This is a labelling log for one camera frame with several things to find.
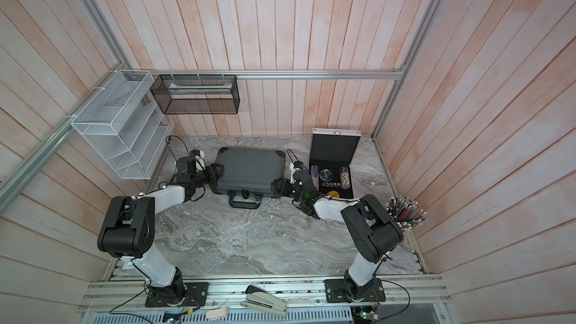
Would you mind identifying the pink eraser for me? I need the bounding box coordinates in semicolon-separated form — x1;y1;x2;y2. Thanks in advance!
205;307;229;320

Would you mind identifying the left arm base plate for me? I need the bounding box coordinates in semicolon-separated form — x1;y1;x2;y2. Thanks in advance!
145;282;209;308

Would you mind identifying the bundle of pencils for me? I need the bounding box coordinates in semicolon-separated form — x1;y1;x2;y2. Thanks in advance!
385;196;427;231

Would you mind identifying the right poker chip stack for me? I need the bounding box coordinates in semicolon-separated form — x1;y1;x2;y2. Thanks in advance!
340;166;351;190

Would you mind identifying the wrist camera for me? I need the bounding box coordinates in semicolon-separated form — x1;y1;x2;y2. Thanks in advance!
189;149;207;170
289;160;306;176

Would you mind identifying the clear round dealer button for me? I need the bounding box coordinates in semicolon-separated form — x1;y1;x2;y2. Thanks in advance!
319;169;335;182

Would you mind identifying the yellow blue dealer button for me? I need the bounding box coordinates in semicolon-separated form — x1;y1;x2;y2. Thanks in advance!
328;190;341;198

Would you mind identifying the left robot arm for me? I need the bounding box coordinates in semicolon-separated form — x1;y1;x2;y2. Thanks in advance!
97;155;224;306

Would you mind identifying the poker chip stack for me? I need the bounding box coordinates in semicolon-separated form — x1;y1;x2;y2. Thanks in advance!
340;166;351;190
310;165;320;190

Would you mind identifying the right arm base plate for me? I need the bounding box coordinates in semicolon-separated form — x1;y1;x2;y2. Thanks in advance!
324;278;386;303

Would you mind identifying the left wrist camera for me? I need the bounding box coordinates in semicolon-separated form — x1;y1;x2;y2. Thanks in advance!
189;149;207;170

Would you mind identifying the silver aluminium poker case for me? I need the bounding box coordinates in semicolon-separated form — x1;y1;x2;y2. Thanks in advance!
308;128;362;199

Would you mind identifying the dark grey poker case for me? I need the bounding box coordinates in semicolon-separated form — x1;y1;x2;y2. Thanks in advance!
210;147;286;209

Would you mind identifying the black mesh basket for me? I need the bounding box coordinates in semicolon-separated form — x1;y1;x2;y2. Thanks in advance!
151;73;240;115

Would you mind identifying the grey stapler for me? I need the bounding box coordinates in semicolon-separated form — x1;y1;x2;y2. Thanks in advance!
240;285;287;317

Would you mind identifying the white wire mesh shelf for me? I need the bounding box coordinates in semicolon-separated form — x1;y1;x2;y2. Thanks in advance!
71;70;174;180

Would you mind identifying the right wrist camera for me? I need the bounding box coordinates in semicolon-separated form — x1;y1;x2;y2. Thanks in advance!
289;160;306;176

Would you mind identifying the left poker chip stack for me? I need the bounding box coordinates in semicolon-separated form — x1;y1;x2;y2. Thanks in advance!
310;165;320;190

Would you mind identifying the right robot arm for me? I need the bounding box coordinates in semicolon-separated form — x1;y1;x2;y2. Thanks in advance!
271;169;404;303

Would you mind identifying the red dice row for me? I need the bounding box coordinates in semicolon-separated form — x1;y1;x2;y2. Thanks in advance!
322;182;341;188

